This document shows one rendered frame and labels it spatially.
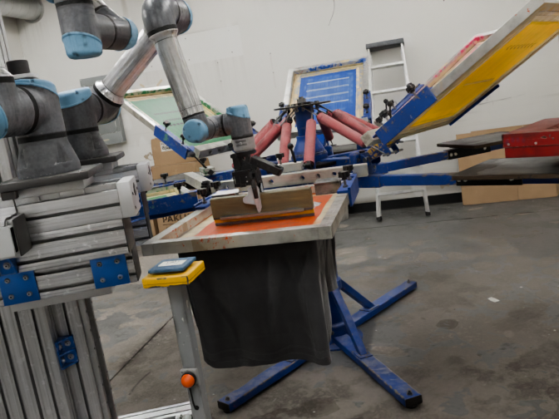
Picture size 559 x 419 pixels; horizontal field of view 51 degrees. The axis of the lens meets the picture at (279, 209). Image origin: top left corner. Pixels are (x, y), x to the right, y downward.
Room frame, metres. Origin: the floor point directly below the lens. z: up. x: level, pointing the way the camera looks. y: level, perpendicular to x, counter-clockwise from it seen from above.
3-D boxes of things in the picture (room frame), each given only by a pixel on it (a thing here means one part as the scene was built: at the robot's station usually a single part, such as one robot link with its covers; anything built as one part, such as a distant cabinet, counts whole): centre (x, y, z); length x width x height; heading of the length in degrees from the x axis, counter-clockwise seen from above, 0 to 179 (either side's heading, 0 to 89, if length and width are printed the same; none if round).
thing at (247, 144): (1.97, 0.09, 1.22); 0.08 x 0.08 x 0.05
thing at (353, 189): (2.19, -0.27, 0.97); 0.30 x 0.05 x 0.07; 166
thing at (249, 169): (1.97, 0.09, 1.14); 0.09 x 0.08 x 0.12; 76
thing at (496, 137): (3.24, -0.84, 0.91); 1.34 x 0.40 x 0.08; 106
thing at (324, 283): (1.93, -0.13, 0.74); 0.46 x 0.04 x 0.42; 166
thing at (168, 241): (2.03, 0.05, 0.97); 0.79 x 0.58 x 0.04; 166
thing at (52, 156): (1.48, 0.56, 1.31); 0.15 x 0.15 x 0.10
